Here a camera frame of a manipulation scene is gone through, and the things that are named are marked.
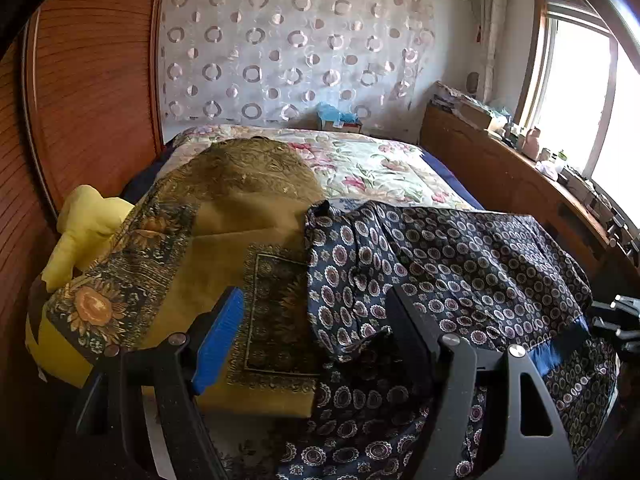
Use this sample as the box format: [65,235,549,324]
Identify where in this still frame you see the window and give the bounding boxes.
[515,0,640,221]

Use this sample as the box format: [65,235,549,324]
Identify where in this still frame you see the blue plastic bag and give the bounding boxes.
[316,101,361,126]

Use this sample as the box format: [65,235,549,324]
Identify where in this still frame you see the dark cloth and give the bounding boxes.
[120,137,173,203]

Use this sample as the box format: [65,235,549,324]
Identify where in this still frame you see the pile of papers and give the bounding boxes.
[432,80,468,111]

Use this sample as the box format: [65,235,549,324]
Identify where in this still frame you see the wooden slatted wardrobe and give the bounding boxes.
[0,0,171,480]

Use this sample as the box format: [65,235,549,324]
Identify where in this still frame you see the yellow plush toy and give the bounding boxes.
[25,185,136,388]

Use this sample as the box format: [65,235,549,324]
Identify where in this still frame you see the navy circle-patterned garment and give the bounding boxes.
[275,200,618,480]

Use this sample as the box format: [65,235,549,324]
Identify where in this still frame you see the small cardboard box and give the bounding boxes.
[320,117,363,134]

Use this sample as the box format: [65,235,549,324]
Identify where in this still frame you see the small metal stands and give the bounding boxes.
[605,210,640,256]

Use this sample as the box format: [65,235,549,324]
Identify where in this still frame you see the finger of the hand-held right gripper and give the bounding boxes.
[591,295,640,323]
[607,324,640,356]

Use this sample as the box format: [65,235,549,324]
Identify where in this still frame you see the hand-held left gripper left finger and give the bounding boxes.
[70,286,246,480]

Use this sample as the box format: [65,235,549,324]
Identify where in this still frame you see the white window curtain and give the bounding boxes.
[477,0,508,106]

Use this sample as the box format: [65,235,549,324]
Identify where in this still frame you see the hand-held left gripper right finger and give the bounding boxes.
[385,285,576,480]

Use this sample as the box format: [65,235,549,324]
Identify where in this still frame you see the sheer circle-patterned curtain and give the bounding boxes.
[157,0,441,131]

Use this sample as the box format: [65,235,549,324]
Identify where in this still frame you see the olive sunflower cloth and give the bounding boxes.
[45,137,326,418]

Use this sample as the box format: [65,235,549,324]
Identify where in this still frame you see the pink container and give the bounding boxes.
[520,127,543,158]

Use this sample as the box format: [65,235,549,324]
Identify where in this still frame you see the floral quilt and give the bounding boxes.
[165,124,483,211]

